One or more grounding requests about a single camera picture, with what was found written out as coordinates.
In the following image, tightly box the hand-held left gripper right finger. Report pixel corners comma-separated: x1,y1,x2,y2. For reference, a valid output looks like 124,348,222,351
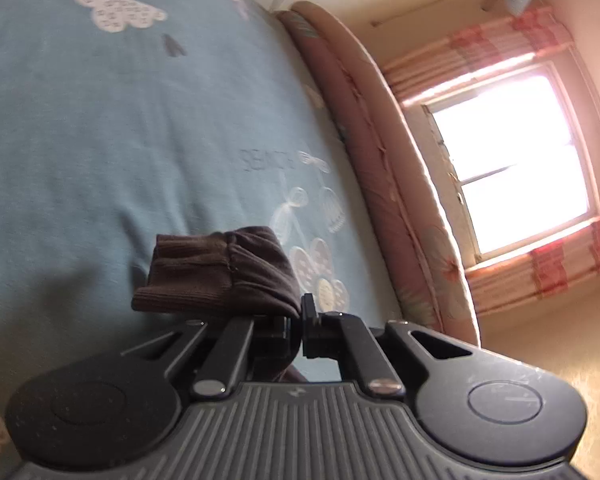
301,294,480,399

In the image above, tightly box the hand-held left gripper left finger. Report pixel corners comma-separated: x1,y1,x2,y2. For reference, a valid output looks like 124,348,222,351
140,315,301,401

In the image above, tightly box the beige and brown sweatshirt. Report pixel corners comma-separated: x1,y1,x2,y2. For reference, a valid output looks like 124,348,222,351
131,225,305,383

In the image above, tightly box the folded pink floral quilt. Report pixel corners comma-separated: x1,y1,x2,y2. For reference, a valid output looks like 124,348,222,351
277,2,483,348

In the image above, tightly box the bed with teal printed sheet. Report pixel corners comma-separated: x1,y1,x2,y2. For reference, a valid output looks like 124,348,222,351
0,0,405,480

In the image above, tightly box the window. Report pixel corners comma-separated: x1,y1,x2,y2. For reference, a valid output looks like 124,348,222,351
422,60,600,263

